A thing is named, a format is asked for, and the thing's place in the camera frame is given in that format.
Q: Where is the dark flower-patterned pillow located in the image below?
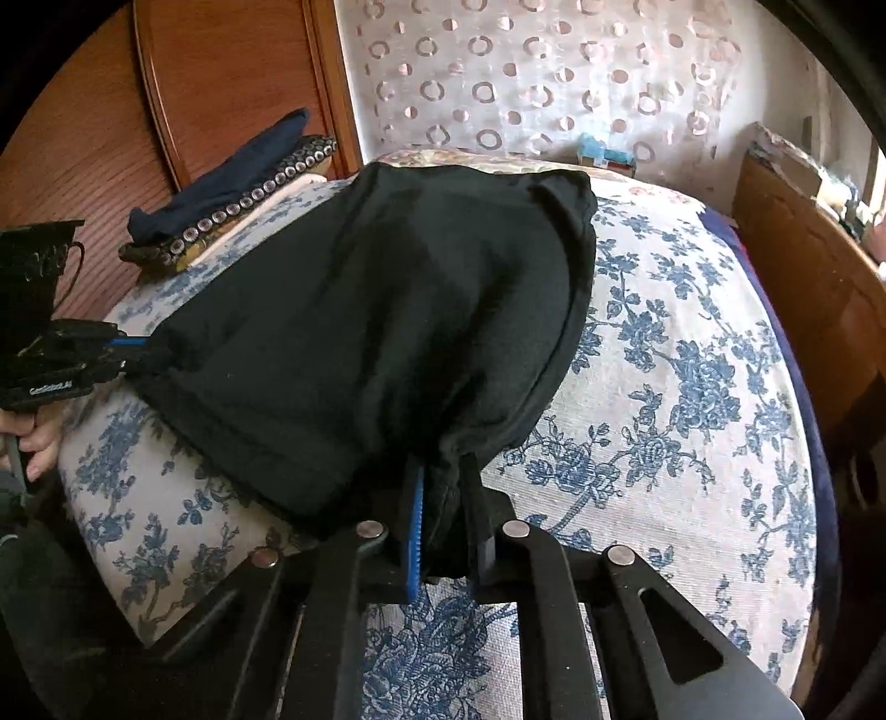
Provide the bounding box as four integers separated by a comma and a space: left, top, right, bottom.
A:
117, 135, 339, 274

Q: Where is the stack of books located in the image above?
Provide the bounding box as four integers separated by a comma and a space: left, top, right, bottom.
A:
751, 123, 825, 198

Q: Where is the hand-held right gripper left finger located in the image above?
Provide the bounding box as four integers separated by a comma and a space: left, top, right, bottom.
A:
138, 453, 426, 720

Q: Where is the black printed t-shirt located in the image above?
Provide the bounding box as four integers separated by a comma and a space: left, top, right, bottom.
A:
135, 161, 600, 579

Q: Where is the circle-patterned sheer curtain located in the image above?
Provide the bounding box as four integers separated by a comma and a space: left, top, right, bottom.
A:
336, 0, 755, 195

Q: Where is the long wooden cabinet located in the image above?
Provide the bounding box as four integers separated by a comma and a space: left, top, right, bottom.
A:
732, 152, 886, 444

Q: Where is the bed with blue floral sheet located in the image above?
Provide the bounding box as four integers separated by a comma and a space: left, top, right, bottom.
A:
55, 148, 832, 720

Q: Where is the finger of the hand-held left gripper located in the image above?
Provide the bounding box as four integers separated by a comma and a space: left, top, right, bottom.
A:
54, 318, 150, 345
42, 342, 173, 382

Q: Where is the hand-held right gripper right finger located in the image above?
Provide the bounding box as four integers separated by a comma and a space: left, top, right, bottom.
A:
462, 453, 804, 720

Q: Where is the folded navy blanket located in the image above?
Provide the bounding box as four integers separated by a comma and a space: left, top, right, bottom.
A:
128, 107, 312, 245

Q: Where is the person's left hand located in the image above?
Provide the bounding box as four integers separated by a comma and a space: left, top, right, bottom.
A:
10, 408, 65, 484

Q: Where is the blue plastic bag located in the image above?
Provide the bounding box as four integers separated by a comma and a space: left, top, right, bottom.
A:
578, 133, 624, 163

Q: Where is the wooden headboard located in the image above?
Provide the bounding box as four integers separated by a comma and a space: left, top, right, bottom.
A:
0, 0, 364, 326

